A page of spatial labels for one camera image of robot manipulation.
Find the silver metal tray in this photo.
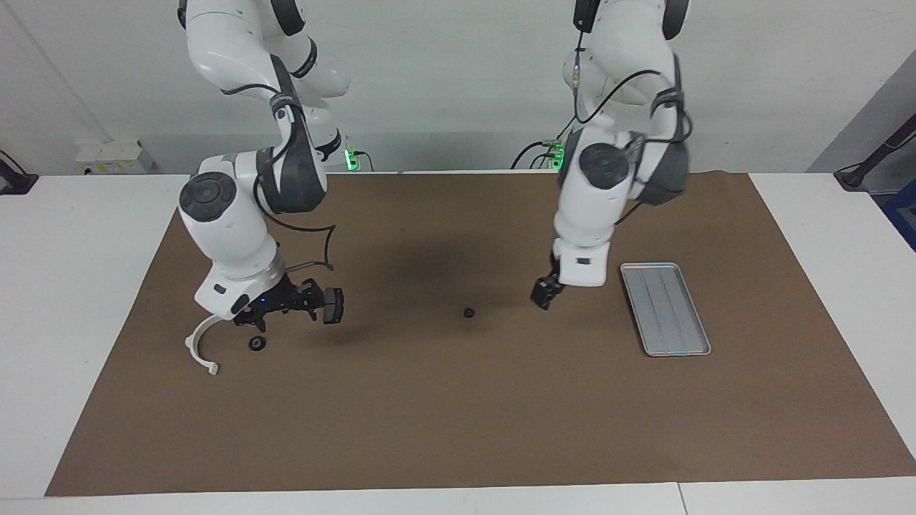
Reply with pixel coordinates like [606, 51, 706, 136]
[620, 262, 712, 358]

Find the brown table mat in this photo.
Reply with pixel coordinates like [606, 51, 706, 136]
[44, 172, 916, 498]

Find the white power box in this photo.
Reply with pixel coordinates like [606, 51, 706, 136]
[75, 139, 157, 176]

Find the black table clamp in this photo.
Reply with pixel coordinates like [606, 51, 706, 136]
[0, 149, 38, 195]

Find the black stand with pole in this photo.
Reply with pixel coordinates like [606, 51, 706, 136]
[834, 114, 916, 190]

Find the blue box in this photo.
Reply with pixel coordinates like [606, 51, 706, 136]
[879, 187, 916, 251]

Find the white curved plastic bracket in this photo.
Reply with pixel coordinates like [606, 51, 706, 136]
[185, 315, 221, 376]

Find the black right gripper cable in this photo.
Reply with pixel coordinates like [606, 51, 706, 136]
[218, 82, 338, 274]

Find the black cable with metal connector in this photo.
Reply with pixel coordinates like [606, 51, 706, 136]
[511, 139, 566, 170]

